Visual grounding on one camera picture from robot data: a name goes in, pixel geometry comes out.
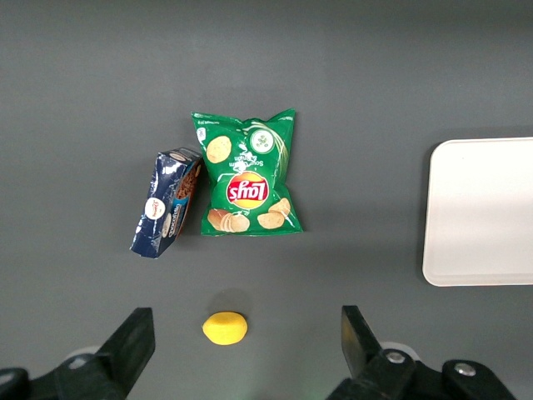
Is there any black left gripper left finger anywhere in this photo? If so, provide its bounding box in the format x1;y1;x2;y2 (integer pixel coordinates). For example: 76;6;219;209
0;307;157;400

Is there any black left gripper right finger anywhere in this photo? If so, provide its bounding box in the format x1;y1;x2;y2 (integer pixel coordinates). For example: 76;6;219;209
326;305;517;400

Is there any white plastic tray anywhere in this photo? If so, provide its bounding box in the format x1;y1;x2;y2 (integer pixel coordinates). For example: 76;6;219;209
421;137;533;288

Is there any yellow lemon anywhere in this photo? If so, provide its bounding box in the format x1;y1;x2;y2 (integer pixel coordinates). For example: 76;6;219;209
202;311;249;346

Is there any blue cookie box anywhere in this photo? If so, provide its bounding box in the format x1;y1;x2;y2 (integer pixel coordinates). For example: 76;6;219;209
129;147;204;260

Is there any green Lays chips bag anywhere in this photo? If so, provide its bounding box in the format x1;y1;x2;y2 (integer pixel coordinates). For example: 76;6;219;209
190;107;303;237

